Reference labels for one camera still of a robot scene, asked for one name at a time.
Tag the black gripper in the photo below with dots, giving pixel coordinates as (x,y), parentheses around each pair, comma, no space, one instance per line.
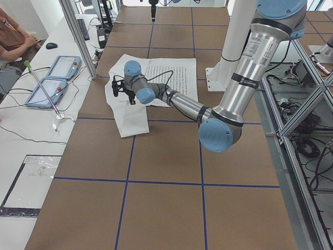
(129,92)

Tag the white long-sleeve printed shirt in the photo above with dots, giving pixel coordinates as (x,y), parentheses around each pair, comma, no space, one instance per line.
(147,78)

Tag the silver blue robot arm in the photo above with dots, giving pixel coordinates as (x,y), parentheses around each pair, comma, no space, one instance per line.
(255,31)

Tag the black power adapter with label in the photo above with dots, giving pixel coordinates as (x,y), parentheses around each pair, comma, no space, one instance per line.
(102,38)

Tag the upper blue teach pendant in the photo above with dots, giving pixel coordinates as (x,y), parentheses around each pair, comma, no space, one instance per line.
(64,67)

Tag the black keyboard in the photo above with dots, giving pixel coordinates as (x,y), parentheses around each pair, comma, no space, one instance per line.
(83,29)

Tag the black computer mouse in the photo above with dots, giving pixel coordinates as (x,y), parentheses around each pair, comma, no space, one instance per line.
(51,45)

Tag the metal rod with green tip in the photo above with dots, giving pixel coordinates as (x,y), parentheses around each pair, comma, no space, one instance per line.
(59,115)

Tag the person in brown shirt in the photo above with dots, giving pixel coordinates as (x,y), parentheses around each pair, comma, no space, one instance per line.
(16,44)

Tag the black camera stand bracket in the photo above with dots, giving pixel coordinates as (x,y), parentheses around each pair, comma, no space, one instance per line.
(106,21)

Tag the aluminium frame post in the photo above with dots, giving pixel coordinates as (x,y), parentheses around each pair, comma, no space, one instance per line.
(78,37)

